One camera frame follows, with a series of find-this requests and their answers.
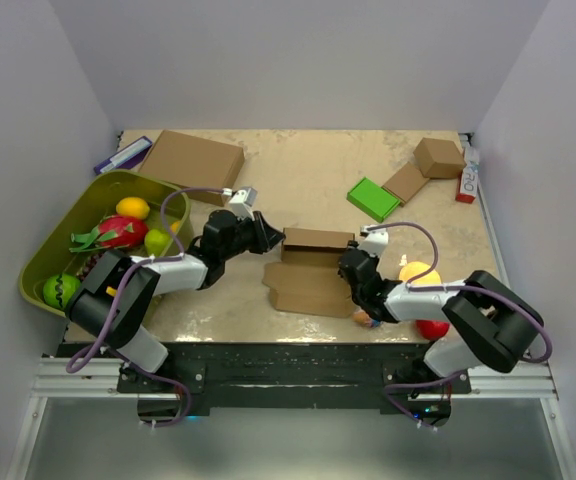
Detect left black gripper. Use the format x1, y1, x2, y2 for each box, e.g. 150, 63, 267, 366
221, 211, 285, 262

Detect brown cardboard box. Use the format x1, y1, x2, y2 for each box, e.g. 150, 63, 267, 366
263, 227, 355, 318

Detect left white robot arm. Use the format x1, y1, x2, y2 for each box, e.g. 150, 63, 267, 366
65, 210, 285, 392

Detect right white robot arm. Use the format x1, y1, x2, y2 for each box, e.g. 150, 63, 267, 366
338, 241, 552, 393

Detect green flat box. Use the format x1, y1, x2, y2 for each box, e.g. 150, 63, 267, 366
346, 177, 401, 223

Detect flat small cardboard box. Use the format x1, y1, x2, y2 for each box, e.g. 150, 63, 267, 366
382, 162, 429, 204

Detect large flat cardboard box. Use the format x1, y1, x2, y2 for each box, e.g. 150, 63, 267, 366
139, 130, 245, 189

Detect small cardboard cube box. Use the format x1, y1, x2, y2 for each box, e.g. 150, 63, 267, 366
413, 137, 466, 179

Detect red white box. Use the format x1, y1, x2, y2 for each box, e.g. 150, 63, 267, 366
455, 146, 480, 204

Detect purple white box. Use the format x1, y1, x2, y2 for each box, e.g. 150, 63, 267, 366
93, 136, 153, 175

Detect small colourful toy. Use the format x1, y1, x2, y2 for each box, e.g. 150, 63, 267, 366
352, 310, 381, 329

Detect red apple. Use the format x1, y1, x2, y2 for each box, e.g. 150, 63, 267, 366
415, 320, 450, 341

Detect green pear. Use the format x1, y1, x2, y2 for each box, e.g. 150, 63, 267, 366
143, 229, 171, 257

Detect yellow lemon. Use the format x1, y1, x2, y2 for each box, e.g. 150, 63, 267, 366
115, 197, 151, 220

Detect olive green plastic bin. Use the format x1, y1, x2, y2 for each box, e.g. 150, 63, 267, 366
18, 170, 179, 318

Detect red dragon fruit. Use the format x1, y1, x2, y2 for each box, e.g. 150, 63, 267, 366
69, 215, 149, 253

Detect dark purple grapes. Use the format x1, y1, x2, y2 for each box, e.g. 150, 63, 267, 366
76, 250, 105, 282

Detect green round fruit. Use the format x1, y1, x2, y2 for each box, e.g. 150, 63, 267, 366
42, 273, 81, 311

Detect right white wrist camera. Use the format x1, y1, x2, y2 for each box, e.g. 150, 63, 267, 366
358, 225, 389, 258

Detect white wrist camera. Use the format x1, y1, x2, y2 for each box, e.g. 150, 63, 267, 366
358, 225, 389, 258
227, 187, 257, 220

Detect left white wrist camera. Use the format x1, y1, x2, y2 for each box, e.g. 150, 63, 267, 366
227, 187, 257, 220

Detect black base frame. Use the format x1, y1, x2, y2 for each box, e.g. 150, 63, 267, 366
55, 340, 474, 431

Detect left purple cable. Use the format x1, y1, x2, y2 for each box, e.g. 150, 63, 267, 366
65, 186, 234, 429

